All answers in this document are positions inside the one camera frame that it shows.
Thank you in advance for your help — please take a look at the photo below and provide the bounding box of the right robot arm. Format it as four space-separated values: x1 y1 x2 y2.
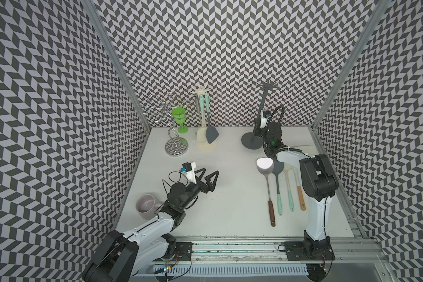
254 106 339 260

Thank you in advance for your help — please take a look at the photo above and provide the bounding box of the chrome wire mug tree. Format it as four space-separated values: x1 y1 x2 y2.
143 94 189 157

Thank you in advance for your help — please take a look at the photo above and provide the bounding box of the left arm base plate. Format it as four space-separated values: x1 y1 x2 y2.
161 242 193 262

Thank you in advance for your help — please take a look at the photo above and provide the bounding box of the dark grey utensil rack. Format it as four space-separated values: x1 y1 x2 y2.
241 82 277 150

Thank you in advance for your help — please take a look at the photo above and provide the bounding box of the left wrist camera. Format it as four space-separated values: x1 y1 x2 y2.
180 162 197 184

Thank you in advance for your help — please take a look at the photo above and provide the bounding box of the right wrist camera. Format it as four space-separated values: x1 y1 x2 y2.
260 110 271 129

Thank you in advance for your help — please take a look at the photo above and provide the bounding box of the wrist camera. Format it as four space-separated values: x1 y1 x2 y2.
260 110 271 129
180 162 197 184

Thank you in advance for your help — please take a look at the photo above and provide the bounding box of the green plastic goblet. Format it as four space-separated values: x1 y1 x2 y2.
172 107 189 133

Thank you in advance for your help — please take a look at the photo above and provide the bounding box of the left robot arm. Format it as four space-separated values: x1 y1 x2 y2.
81 163 219 282

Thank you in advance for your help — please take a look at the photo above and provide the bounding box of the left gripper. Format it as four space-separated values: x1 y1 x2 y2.
180 167 219 210

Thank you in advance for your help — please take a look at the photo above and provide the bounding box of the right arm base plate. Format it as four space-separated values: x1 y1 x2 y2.
282 240 336 261

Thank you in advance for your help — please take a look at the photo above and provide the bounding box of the grey spatula mint handle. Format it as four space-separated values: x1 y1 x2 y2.
272 161 284 216
205 92 219 144

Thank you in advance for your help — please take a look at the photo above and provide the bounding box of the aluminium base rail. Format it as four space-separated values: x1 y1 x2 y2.
138 237 396 282

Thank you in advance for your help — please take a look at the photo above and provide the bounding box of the pink ceramic mug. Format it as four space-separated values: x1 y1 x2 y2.
136 194 163 220

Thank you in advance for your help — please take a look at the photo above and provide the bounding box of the cream utensil rack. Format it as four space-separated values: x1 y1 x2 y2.
194 86 217 152

